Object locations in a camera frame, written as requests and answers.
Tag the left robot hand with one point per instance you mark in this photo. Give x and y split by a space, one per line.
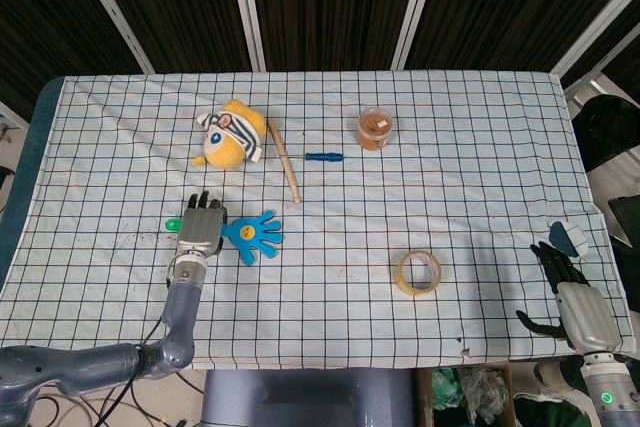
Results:
200 229

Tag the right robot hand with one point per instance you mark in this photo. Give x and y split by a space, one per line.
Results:
585 314

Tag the blue hand clapper toy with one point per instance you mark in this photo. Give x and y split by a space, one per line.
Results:
252 236

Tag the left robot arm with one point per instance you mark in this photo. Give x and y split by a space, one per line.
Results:
100 357

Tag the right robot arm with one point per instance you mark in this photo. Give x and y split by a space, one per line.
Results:
607 387

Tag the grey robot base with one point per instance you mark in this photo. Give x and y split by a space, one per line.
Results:
307 399

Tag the yellow plush toy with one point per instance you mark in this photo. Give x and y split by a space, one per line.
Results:
232 134

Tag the wooden stick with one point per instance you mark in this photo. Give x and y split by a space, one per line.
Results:
285 162

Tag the checkered tablecloth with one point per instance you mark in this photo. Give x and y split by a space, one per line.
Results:
320 217

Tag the cardboard box with bags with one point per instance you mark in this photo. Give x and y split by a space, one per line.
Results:
470 394

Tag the clear tape roll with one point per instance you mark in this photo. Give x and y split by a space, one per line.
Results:
419 274

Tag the black chair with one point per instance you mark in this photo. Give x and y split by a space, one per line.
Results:
607 129

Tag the clear jar with orange contents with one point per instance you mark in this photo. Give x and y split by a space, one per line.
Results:
375 128

